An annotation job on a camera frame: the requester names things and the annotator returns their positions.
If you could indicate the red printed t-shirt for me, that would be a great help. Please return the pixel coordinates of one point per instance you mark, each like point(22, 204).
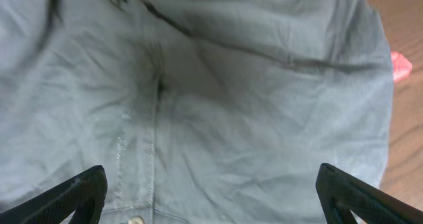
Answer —
point(401, 66)

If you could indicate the grey shorts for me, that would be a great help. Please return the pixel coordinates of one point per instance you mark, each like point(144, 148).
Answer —
point(200, 111)

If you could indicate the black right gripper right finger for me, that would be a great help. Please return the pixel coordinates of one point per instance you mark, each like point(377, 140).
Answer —
point(343, 197)

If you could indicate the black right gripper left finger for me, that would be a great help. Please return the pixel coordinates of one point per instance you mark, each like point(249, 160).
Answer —
point(81, 197)

